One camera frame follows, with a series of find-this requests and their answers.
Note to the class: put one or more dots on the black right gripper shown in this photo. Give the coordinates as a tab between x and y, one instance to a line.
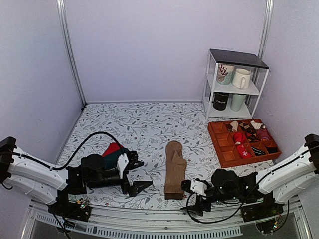
200	204

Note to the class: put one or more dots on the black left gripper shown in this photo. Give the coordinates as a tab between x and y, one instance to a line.
133	189

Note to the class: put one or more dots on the tan ribbed sock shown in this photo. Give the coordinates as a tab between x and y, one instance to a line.
175	171

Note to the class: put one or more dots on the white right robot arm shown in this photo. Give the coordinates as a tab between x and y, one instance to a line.
260	194

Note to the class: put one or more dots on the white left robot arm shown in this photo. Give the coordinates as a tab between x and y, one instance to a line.
52	184

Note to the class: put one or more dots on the red and green sock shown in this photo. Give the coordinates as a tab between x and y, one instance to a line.
112	154

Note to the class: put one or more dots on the red snowflake sock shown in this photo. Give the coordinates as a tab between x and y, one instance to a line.
244	154

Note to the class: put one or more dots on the orange wooden divider tray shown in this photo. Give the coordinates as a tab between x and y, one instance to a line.
225	147

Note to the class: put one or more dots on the red rolled sock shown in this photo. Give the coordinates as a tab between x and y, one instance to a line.
239	138

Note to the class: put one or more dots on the black striped sock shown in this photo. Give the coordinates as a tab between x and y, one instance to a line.
257	151

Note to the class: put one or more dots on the beige patterned sock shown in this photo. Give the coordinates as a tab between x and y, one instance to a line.
233	126

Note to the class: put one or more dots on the brown argyle sock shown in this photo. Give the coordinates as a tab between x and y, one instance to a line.
249	131

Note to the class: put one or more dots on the black folded sock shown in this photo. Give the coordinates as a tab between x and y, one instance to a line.
272	150

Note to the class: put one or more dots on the purple rolled sock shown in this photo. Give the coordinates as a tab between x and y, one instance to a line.
263	135

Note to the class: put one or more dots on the black mug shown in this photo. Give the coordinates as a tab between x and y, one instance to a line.
220	101

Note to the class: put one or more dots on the pale green cup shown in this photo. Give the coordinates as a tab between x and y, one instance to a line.
237	102

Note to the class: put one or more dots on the white metal shelf rack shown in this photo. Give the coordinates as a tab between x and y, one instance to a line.
259	73

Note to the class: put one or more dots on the white ceramic mug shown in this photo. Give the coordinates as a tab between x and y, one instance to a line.
241	78

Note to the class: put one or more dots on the coral pattern mug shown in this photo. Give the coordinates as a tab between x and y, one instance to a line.
225	74

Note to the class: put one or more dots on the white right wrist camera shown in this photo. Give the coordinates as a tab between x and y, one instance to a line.
198	187

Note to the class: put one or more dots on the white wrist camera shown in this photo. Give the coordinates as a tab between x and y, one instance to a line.
122	164
198	187

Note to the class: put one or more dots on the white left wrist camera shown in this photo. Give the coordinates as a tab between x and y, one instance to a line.
122	164

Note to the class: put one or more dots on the aluminium front rail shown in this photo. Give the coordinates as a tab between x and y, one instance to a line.
224	221

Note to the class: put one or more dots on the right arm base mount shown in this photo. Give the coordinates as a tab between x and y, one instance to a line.
265	209

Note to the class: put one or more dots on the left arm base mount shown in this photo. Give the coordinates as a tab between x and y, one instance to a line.
78	210

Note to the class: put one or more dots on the left aluminium corner post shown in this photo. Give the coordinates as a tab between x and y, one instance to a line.
70	53

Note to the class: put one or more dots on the aluminium corner post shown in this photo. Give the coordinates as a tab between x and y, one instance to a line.
70	53
265	27

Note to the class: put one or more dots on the right aluminium corner post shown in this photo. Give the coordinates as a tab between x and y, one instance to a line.
265	27

